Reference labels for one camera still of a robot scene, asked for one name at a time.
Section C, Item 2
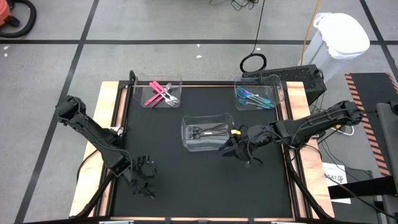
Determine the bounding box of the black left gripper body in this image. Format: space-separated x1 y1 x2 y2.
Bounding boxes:
124 155 158 195

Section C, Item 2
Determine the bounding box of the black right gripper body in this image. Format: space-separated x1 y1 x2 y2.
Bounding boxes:
231 124 274 162

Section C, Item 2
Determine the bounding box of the black metal fork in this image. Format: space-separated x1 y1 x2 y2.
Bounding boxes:
188 123 228 133
136 185 155 200
188 127 229 138
189 130 229 141

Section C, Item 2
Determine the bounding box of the pink handled silver fork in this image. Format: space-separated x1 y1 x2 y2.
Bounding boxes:
143 82 172 108
148 81 178 108
149 83 174 108
152 80 182 105

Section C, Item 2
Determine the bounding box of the clear plastic bin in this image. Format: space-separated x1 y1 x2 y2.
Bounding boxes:
233 73 284 111
181 112 236 152
133 73 183 109

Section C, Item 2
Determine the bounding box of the black computer tower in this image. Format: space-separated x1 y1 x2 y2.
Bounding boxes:
241 64 327 106

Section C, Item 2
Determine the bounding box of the white paper sheet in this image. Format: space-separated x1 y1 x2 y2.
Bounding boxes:
322 162 352 205

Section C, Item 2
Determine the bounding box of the black mat red striped edge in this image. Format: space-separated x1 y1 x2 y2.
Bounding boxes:
344 72 398 177

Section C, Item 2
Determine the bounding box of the trash can with white bag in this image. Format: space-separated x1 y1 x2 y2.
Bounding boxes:
300 12 371 82

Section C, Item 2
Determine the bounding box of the orange vacuum cleaner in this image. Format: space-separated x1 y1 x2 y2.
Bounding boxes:
0 0 12 28

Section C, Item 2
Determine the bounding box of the black braided cable sleeve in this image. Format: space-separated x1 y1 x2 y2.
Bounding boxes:
282 149 332 220
73 167 122 218

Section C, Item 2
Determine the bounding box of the black coiled cable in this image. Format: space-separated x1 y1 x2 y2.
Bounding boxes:
239 0 267 73

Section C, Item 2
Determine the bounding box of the white cable loop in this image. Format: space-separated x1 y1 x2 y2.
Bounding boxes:
339 124 356 136

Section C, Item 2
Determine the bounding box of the yellow cable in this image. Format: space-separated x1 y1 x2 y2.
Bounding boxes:
298 0 321 67

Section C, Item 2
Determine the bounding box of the black cable tangle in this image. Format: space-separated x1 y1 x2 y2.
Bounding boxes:
208 0 259 12

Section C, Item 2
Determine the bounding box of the black vacuum hose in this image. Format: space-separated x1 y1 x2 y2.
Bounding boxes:
0 0 37 39

